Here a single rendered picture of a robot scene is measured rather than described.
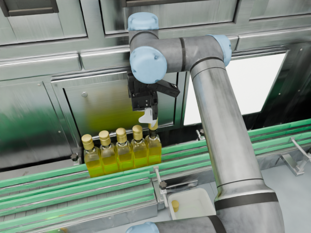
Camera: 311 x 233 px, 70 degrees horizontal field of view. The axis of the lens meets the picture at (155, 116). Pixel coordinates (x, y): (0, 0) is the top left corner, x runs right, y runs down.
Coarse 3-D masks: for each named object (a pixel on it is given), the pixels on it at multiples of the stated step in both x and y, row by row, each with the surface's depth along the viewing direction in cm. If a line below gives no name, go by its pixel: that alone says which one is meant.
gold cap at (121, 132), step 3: (117, 129) 78; (120, 129) 78; (123, 129) 78; (117, 132) 77; (120, 132) 77; (123, 132) 77; (117, 135) 77; (120, 135) 77; (123, 135) 77; (117, 138) 79; (120, 138) 78; (123, 138) 78; (126, 138) 80; (120, 141) 79; (123, 141) 79
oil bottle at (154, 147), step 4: (148, 136) 85; (148, 140) 84; (152, 140) 84; (156, 140) 84; (160, 140) 85; (148, 144) 84; (152, 144) 84; (156, 144) 84; (160, 144) 85; (148, 148) 84; (152, 148) 85; (156, 148) 85; (160, 148) 86; (148, 152) 86; (152, 152) 86; (156, 152) 87; (160, 152) 88; (148, 156) 88; (152, 156) 88; (156, 156) 89; (160, 156) 89; (148, 160) 90; (152, 160) 90; (156, 160) 91; (160, 160) 91; (148, 164) 92; (152, 164) 92
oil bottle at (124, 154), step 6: (126, 144) 82; (120, 150) 81; (126, 150) 82; (120, 156) 83; (126, 156) 84; (120, 162) 85; (126, 162) 86; (132, 162) 87; (120, 168) 88; (126, 168) 89; (132, 168) 90
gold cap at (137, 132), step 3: (135, 126) 79; (138, 126) 79; (135, 129) 78; (138, 129) 78; (141, 129) 78; (135, 132) 78; (138, 132) 78; (141, 132) 79; (135, 135) 79; (138, 135) 79; (141, 135) 80; (135, 138) 80; (138, 138) 80; (141, 138) 81
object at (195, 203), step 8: (184, 192) 95; (192, 192) 96; (200, 192) 97; (168, 200) 93; (176, 200) 97; (184, 200) 98; (192, 200) 100; (200, 200) 100; (208, 200) 93; (184, 208) 98; (192, 208) 98; (200, 208) 98; (208, 208) 93; (176, 216) 95; (184, 216) 95; (192, 216) 95
